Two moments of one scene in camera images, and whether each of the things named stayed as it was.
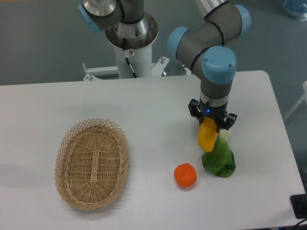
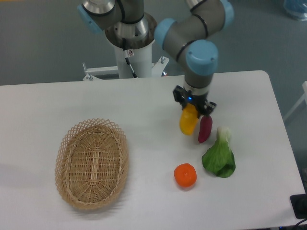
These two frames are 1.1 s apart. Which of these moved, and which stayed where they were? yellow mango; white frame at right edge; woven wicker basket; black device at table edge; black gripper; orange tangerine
Moved: yellow mango; black gripper
Stayed: white frame at right edge; woven wicker basket; black device at table edge; orange tangerine
